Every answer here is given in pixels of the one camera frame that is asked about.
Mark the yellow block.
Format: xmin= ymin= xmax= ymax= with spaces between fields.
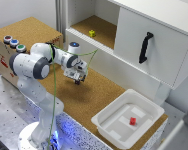
xmin=88 ymin=29 xmax=96 ymax=38

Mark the wooden drawer box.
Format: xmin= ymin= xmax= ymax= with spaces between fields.
xmin=0 ymin=16 xmax=65 ymax=89

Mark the black door handle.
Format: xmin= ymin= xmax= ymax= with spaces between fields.
xmin=138 ymin=31 xmax=154 ymax=65

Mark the red button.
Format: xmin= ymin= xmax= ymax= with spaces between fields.
xmin=3 ymin=35 xmax=14 ymax=45

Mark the green cable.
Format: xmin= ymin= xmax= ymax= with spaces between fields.
xmin=47 ymin=45 xmax=99 ymax=150

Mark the white cabinet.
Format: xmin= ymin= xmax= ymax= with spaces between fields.
xmin=64 ymin=0 xmax=188 ymax=108

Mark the blue button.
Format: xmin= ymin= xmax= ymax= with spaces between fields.
xmin=9 ymin=38 xmax=20 ymax=49

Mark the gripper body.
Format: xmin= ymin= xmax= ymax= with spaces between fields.
xmin=63 ymin=59 xmax=88 ymax=82

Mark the white sliding door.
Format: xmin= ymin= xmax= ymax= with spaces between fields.
xmin=113 ymin=6 xmax=188 ymax=91

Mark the pink block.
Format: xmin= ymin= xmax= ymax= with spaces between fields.
xmin=129 ymin=116 xmax=138 ymax=126

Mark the green button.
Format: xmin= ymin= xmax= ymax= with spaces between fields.
xmin=15 ymin=43 xmax=27 ymax=54

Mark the white plastic box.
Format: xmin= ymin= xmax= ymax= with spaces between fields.
xmin=90 ymin=88 xmax=166 ymax=150

